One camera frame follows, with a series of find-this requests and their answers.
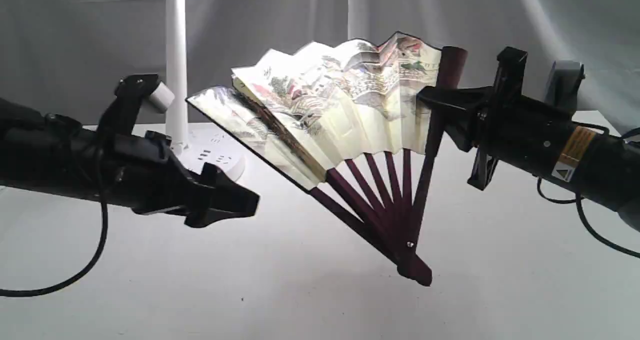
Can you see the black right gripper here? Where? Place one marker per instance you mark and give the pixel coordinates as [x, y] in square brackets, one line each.
[512, 128]

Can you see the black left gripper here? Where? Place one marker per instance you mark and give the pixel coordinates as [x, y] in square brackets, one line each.
[143, 174]

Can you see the painted paper folding fan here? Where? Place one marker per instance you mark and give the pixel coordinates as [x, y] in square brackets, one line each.
[345, 125]

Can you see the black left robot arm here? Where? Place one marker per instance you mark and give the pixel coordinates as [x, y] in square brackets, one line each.
[53, 154]

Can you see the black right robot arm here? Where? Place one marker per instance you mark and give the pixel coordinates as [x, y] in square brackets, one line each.
[608, 168]

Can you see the white desk lamp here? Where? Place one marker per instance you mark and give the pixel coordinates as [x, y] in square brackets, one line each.
[206, 143]

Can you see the grey backdrop curtain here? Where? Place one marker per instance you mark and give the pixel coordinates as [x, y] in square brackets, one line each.
[66, 56]

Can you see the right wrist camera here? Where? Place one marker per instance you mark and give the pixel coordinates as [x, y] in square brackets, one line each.
[563, 84]

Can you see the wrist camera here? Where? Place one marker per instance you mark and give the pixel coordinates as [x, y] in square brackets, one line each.
[563, 84]
[131, 95]

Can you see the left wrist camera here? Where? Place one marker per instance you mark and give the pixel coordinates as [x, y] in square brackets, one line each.
[131, 95]

